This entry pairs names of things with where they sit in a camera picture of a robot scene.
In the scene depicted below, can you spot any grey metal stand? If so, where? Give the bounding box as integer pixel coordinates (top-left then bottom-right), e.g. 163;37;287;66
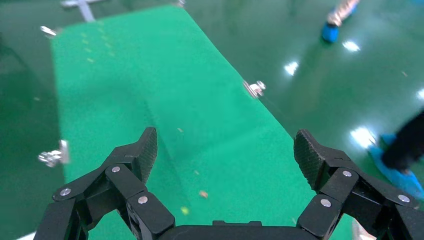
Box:
60;0;102;23

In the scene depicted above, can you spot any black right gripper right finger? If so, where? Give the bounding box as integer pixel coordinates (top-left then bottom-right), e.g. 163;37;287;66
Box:
293;129;424;240

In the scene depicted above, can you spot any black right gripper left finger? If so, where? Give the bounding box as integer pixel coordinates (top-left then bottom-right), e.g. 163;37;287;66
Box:
33;127;176;240

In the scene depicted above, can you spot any person in wide black trousers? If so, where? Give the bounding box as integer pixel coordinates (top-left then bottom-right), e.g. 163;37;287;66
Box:
367;110;424;201

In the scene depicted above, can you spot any large green table cloth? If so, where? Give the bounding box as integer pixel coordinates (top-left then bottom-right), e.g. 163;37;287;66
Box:
49;4;354;240

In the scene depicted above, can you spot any person in beige trousers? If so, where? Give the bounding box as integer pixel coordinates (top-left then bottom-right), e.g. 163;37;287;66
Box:
320;0;362;44

